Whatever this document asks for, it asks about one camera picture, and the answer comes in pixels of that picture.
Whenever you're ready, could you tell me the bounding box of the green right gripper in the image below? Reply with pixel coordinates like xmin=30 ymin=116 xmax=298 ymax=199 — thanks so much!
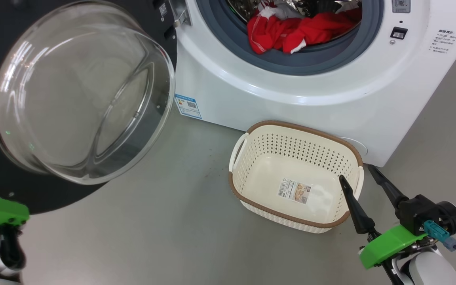
xmin=339 ymin=164 xmax=428 ymax=270

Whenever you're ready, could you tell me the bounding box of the round glass washer door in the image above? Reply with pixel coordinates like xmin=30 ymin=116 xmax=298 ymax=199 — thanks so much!
xmin=0 ymin=0 xmax=178 ymax=214

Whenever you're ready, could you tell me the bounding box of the red and white garment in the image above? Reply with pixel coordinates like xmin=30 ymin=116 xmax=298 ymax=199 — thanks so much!
xmin=247 ymin=0 xmax=363 ymax=55

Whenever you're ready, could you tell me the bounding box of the cream perforated laundry basket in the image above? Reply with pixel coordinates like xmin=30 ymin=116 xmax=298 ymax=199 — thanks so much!
xmin=228 ymin=121 xmax=365 ymax=234

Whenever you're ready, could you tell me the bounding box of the white front-load washing machine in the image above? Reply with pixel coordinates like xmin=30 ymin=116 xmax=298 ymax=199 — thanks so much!
xmin=175 ymin=0 xmax=456 ymax=167

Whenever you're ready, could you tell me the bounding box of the black cable with teal plug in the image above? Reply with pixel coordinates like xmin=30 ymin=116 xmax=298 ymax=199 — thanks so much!
xmin=424 ymin=219 xmax=456 ymax=257

